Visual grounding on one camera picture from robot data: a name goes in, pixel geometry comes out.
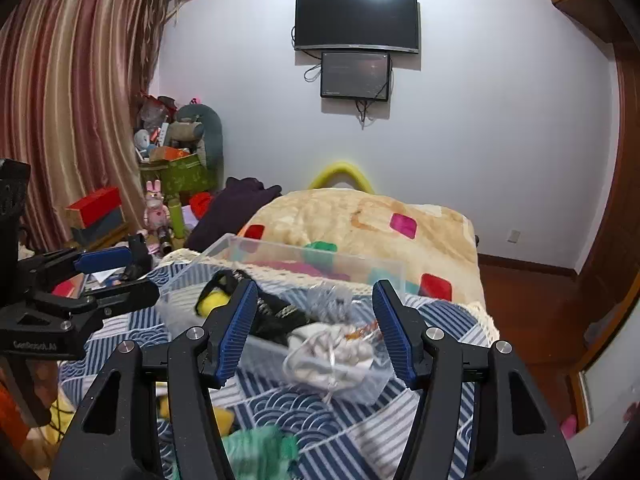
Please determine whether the blue white patterned bedspread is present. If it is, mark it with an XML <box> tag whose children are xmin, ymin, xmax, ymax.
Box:
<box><xmin>60</xmin><ymin>294</ymin><xmax>499</xmax><ymax>479</ymax></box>

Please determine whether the beige patchwork plush blanket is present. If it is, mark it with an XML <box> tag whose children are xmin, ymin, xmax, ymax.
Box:
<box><xmin>240</xmin><ymin>188</ymin><xmax>486</xmax><ymax>308</ymax></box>

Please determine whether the red box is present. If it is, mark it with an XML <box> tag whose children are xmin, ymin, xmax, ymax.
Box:
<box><xmin>65</xmin><ymin>186</ymin><xmax>122</xmax><ymax>229</ymax></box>

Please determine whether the yellow foam ring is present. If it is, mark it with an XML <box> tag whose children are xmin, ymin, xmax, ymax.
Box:
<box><xmin>308</xmin><ymin>160</ymin><xmax>377</xmax><ymax>195</ymax></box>

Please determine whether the black patterned headband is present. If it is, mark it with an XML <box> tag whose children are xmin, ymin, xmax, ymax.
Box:
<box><xmin>203</xmin><ymin>270</ymin><xmax>317</xmax><ymax>347</ymax></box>

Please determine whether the small wall monitor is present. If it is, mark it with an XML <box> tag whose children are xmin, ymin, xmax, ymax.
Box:
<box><xmin>320</xmin><ymin>51</ymin><xmax>392</xmax><ymax>102</ymax></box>

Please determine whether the striped brown curtain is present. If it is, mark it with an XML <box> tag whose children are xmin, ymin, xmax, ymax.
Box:
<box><xmin>1</xmin><ymin>0</ymin><xmax>169</xmax><ymax>250</ymax></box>

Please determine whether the white cloth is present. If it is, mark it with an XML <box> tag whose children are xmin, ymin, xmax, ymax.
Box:
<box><xmin>282</xmin><ymin>322</ymin><xmax>381</xmax><ymax>392</ymax></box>

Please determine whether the large wall television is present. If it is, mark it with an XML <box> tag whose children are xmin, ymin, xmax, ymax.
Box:
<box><xmin>294</xmin><ymin>0</ymin><xmax>420</xmax><ymax>54</ymax></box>

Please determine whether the pink bunny plush toy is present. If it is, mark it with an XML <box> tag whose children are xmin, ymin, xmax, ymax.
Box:
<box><xmin>143</xmin><ymin>179</ymin><xmax>170</xmax><ymax>240</ymax></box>

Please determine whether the grey green plush dinosaur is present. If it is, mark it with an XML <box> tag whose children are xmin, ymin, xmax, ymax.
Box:
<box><xmin>165</xmin><ymin>104</ymin><xmax>224</xmax><ymax>170</ymax></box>

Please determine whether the green mesh cloth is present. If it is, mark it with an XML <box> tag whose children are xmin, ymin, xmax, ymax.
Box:
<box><xmin>222</xmin><ymin>426</ymin><xmax>298</xmax><ymax>480</ymax></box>

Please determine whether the red plush item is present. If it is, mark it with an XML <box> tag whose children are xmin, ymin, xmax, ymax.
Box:
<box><xmin>189</xmin><ymin>192</ymin><xmax>214</xmax><ymax>220</ymax></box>

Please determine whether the clear plastic storage bin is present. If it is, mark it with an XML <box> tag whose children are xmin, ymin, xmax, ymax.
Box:
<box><xmin>150</xmin><ymin>235</ymin><xmax>405</xmax><ymax>405</ymax></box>

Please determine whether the green cardboard box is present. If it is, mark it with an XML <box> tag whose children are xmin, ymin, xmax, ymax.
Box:
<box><xmin>139</xmin><ymin>154</ymin><xmax>217</xmax><ymax>196</ymax></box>

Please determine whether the dark purple garment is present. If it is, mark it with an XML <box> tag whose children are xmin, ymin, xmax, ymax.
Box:
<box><xmin>183</xmin><ymin>177</ymin><xmax>282</xmax><ymax>252</ymax></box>

